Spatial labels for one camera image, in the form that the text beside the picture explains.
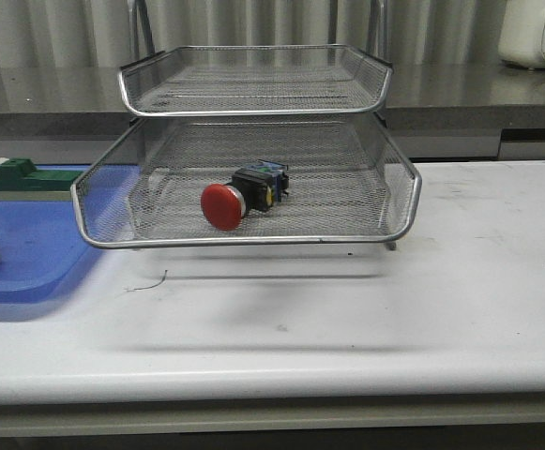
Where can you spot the green terminal block component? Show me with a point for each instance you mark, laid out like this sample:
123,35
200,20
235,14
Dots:
22,181

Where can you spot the silver mesh tray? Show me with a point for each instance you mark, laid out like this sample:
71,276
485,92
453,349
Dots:
255,80
165,204
352,142

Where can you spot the blue plastic tray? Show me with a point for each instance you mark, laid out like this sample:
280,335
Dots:
41,251

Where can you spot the white kitchen appliance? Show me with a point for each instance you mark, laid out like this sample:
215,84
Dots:
522,36

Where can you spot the silver metal rack frame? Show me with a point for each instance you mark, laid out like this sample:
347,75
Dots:
141,38

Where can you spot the red emergency stop button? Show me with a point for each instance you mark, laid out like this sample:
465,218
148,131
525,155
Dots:
258,186

